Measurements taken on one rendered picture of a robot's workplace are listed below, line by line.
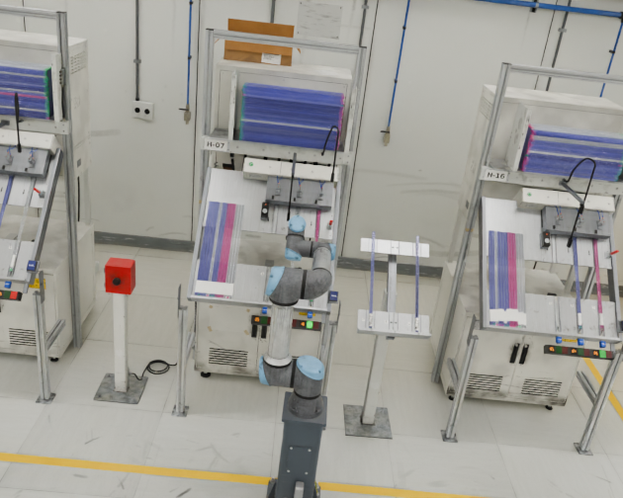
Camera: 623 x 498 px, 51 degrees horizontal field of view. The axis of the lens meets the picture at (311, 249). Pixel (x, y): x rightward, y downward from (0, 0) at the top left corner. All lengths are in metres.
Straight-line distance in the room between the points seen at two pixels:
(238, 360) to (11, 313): 1.26
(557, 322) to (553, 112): 1.09
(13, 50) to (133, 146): 1.59
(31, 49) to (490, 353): 2.91
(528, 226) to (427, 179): 1.60
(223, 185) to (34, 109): 1.00
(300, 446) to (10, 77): 2.22
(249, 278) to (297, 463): 0.92
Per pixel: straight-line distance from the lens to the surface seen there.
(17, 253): 3.47
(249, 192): 3.40
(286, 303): 2.49
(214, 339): 3.69
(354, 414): 3.71
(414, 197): 5.07
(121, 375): 3.73
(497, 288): 3.40
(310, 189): 3.35
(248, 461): 3.37
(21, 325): 3.95
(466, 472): 3.56
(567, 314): 3.51
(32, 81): 3.54
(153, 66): 4.92
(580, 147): 3.58
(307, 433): 2.81
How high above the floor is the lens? 2.31
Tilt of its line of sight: 25 degrees down
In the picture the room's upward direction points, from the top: 7 degrees clockwise
